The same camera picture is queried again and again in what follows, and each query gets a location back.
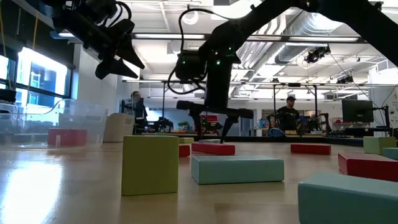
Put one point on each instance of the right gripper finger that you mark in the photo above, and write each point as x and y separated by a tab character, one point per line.
239	113
192	108

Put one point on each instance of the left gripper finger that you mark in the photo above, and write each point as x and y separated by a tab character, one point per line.
113	68
126	49

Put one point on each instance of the long green block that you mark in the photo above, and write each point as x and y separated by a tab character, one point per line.
186	140

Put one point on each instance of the small blue block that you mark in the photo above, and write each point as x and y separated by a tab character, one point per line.
209	141
391	154

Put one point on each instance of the long red block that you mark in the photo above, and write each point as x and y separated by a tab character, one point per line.
213	149
184	151

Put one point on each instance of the blue rectangular block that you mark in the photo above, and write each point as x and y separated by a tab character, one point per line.
236	171
348	202

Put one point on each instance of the green cube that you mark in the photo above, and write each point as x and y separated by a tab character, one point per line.
377	144
149	168

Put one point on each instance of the red rectangular block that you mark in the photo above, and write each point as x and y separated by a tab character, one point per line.
370	168
311	149

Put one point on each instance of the red cube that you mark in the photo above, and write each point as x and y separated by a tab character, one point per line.
66	137

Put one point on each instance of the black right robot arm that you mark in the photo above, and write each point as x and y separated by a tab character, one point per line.
342	12

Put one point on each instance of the small background plant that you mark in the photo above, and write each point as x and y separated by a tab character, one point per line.
183	124

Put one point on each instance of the ceiling light strip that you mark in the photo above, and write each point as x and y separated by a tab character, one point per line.
323	39
169	36
267	38
66	35

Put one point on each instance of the black background robot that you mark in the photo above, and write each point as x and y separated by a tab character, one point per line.
214	127
323	121

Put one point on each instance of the blue round object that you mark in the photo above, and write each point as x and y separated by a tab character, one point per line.
276	133

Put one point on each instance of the person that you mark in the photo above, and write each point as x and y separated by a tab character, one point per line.
287	116
140	113

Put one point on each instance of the clear plastic bin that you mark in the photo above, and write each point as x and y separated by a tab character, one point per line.
87	115

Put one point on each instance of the white translucent plastic bin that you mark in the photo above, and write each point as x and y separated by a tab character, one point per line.
119	127

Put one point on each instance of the bright window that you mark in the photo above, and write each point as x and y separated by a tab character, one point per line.
42	77

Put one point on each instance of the dark monitor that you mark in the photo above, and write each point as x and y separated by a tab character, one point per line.
7	96

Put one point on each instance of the large black monitor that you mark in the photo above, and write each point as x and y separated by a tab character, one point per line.
357	110

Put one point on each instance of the black monitor stand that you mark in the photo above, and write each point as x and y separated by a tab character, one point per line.
386	119

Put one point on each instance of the black background station frame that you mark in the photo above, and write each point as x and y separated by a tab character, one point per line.
274	93
163	105

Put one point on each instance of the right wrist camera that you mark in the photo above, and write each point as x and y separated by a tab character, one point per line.
189	68

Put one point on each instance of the silver ventilation duct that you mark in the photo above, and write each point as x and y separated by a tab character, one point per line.
298	40

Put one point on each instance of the black ceiling camera cluster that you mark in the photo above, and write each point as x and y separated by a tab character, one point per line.
317	55

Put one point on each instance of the black aluminium table frame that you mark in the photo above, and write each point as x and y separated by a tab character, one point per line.
342	140

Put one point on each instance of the white wall poster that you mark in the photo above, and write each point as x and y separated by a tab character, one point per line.
394	109

